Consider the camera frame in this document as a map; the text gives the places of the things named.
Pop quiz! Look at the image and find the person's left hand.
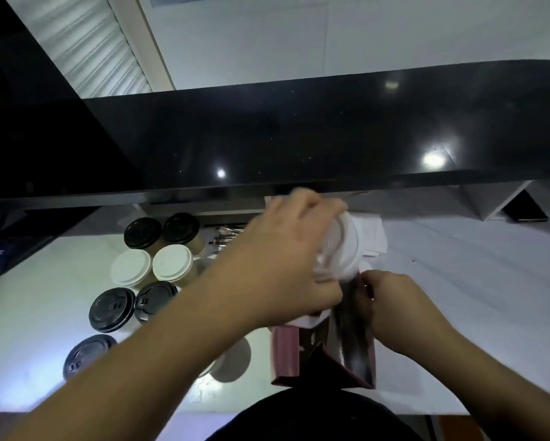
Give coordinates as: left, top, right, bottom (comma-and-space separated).
204, 187, 350, 332

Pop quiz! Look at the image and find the person's right hand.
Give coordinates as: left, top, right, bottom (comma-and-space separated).
353, 270, 460, 358

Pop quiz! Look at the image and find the pile of straws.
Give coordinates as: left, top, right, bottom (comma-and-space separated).
208, 224, 246, 258

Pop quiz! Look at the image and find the white-lid paper cup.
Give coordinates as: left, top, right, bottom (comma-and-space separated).
313, 211, 372, 283

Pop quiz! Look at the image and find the pink paper bag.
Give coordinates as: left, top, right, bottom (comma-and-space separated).
270, 268, 378, 390

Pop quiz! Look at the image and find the cluster of lidded paper cups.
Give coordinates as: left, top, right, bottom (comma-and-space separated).
62, 211, 225, 383

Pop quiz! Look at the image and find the person's right forearm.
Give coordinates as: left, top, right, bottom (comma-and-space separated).
417, 325, 550, 441

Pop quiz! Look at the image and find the person's left forearm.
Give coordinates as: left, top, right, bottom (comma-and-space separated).
4, 266, 257, 441

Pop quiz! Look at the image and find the black glossy counter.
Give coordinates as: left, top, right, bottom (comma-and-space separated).
0, 59, 550, 212

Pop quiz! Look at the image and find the person's black shirt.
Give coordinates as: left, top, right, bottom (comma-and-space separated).
206, 385, 422, 441

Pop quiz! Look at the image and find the stack of white napkins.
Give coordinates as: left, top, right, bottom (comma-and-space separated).
348, 214, 389, 260

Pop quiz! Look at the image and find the black phone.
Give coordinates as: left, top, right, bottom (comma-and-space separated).
504, 190, 550, 224

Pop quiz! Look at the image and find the black low shelf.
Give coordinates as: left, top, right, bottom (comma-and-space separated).
0, 206, 99, 288

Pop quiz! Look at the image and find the tall black glossy cabinet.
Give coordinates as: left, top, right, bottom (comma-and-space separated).
0, 0, 145, 200

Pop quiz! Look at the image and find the white roller shutter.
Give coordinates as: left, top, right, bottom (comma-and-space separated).
4, 0, 152, 99

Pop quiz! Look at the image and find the white triangular support bracket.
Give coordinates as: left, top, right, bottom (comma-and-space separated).
458, 181, 533, 222

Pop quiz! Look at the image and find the cream shutter side frame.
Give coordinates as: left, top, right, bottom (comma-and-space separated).
105, 0, 176, 93

